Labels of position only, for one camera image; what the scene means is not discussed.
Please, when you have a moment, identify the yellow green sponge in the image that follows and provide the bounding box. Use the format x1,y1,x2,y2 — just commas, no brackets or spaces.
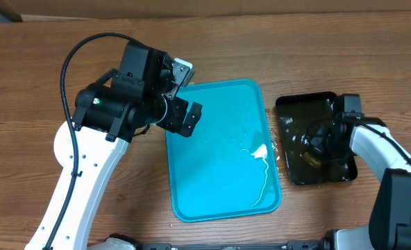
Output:
302,151,322,167

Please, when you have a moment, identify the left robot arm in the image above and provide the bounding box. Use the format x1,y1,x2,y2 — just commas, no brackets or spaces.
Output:
27,43,202,249

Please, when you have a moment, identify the white plate red stain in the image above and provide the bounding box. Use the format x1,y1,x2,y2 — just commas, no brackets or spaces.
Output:
53,122,74,167

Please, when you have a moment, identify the black plastic tray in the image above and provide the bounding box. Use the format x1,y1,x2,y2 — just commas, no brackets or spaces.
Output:
276,92,358,185

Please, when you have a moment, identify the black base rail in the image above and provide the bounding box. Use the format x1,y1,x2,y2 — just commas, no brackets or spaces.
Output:
137,240,333,250

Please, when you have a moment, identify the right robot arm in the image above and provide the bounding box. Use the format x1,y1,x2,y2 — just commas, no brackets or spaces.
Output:
302,114,411,249

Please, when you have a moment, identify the teal plastic tray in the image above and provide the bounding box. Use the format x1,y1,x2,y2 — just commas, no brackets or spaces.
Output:
166,78,282,222

